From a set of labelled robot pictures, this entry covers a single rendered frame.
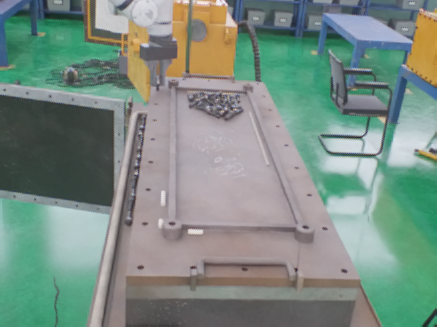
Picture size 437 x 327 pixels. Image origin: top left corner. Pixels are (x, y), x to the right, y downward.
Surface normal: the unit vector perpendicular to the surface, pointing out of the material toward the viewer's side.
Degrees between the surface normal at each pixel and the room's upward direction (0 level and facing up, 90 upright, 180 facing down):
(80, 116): 90
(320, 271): 0
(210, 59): 90
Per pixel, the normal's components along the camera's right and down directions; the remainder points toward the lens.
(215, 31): 0.12, 0.43
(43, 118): -0.14, 0.40
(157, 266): 0.09, -0.90
